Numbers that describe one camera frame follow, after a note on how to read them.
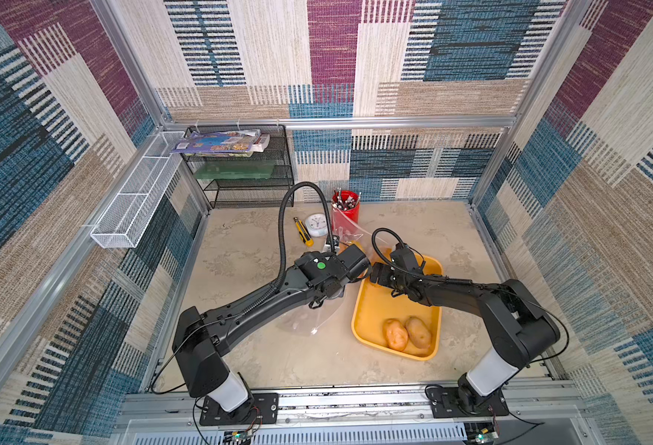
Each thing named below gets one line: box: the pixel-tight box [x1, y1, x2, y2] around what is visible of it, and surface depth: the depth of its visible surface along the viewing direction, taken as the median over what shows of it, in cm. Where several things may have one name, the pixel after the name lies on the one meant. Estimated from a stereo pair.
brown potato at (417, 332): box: [404, 316, 432, 349], surface depth 83 cm
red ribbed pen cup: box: [331, 190, 361, 228], surface depth 102 cm
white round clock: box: [304, 212, 328, 238], surface depth 114 cm
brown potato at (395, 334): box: [382, 317, 409, 352], surface depth 82 cm
